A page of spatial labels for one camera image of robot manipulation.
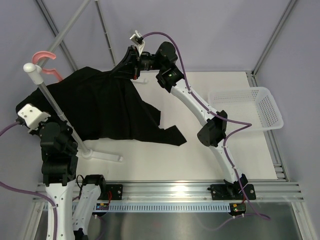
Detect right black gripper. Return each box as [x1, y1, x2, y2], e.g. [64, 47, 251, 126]
[109, 46, 164, 81]

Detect black shirt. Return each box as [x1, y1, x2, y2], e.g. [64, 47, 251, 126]
[15, 66, 187, 147]

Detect pink plastic hanger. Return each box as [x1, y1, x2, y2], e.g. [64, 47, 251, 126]
[31, 51, 63, 83]

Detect silver white garment rack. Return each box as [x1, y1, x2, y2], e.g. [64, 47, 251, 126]
[23, 0, 123, 163]

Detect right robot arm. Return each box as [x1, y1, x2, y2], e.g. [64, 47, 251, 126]
[111, 41, 248, 200]

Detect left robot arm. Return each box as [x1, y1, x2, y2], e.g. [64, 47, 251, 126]
[38, 121, 108, 240]

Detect white perforated plastic basket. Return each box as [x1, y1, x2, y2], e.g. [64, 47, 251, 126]
[207, 87, 284, 132]

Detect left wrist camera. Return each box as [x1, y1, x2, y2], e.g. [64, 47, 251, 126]
[17, 103, 51, 133]

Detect aluminium frame post right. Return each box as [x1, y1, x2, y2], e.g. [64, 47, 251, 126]
[251, 0, 299, 76]

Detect white slotted cable duct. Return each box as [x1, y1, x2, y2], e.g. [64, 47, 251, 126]
[92, 201, 231, 213]

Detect aluminium mounting rail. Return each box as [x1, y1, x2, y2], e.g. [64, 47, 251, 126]
[32, 181, 305, 203]

